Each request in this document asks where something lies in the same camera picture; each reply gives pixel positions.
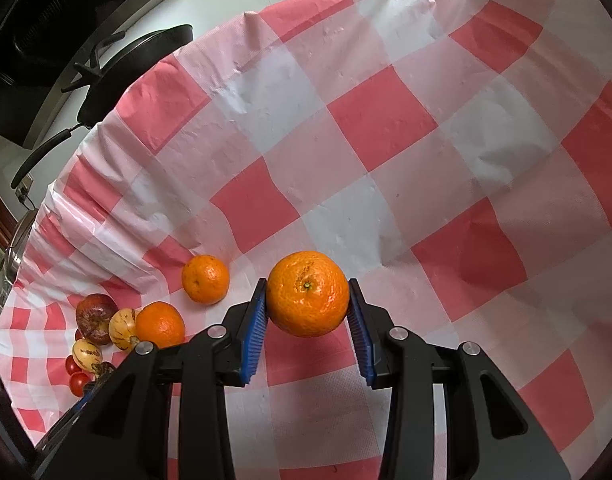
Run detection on orange mandarin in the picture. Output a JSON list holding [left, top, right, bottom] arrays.
[[181, 255, 230, 306], [266, 252, 349, 338], [136, 301, 185, 349]]

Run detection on red cherry tomato front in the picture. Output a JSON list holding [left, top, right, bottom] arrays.
[[68, 372, 91, 398]]

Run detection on yellow striped melon right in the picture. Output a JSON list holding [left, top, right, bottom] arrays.
[[108, 309, 140, 352]]

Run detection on yellow striped melon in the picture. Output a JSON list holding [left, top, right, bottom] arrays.
[[108, 309, 140, 352], [72, 338, 103, 374]]

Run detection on yellow striped melon left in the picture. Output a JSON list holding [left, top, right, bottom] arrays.
[[72, 338, 103, 374]]

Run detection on red cherry tomato left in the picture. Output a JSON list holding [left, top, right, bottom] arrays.
[[64, 356, 82, 376]]

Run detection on brown red passion fruit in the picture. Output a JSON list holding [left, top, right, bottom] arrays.
[[76, 294, 118, 346]]

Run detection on steel pot with lid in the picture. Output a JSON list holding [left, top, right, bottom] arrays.
[[3, 209, 38, 285]]

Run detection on red white checkered tablecloth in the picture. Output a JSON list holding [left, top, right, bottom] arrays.
[[0, 0, 612, 478]]

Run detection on black frying pan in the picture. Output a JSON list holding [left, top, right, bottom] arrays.
[[11, 24, 193, 190]]

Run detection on black range hood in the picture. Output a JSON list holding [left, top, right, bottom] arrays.
[[0, 0, 164, 148]]

